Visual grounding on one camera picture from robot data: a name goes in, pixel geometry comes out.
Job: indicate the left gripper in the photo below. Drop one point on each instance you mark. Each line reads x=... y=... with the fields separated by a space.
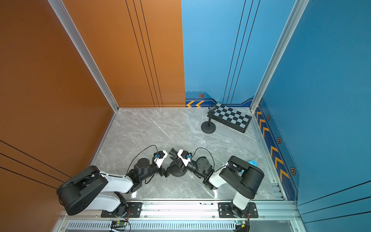
x=161 y=167

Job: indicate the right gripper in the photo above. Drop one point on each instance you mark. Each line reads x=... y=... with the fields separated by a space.
x=183 y=166

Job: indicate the black round stand base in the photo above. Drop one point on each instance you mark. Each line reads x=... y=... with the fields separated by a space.
x=208 y=127

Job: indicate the black mic clip pole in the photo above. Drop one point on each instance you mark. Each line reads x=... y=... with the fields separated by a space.
x=176 y=164
x=210 y=114

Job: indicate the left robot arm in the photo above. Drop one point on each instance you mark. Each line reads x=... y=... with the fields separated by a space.
x=93 y=189

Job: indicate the left circuit board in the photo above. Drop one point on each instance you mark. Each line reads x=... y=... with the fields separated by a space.
x=119 y=226

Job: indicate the circuit board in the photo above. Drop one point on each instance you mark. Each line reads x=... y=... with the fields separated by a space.
x=119 y=226
x=245 y=227

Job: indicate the folded chess board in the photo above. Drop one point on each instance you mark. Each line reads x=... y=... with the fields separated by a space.
x=231 y=117

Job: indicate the light blue tube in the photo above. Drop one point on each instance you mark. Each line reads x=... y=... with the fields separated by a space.
x=253 y=162

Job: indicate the right circuit board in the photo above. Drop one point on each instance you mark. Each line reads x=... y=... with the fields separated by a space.
x=245 y=227

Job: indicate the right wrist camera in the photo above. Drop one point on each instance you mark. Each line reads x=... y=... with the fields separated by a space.
x=185 y=157

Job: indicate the aluminium front rail frame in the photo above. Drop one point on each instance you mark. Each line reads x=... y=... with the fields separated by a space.
x=190 y=216

